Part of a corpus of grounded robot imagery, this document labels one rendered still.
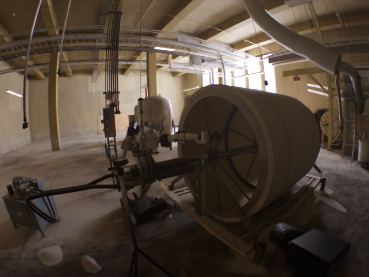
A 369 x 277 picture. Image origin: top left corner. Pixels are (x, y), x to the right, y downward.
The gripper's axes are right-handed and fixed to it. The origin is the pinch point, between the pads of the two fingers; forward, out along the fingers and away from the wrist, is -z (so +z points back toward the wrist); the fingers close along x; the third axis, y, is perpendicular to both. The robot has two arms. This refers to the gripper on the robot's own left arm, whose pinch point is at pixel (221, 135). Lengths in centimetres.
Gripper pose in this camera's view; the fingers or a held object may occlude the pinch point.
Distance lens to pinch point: 189.5
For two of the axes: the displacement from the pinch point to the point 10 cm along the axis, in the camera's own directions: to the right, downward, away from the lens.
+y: -2.3, 8.0, 5.6
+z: -8.6, 1.1, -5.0
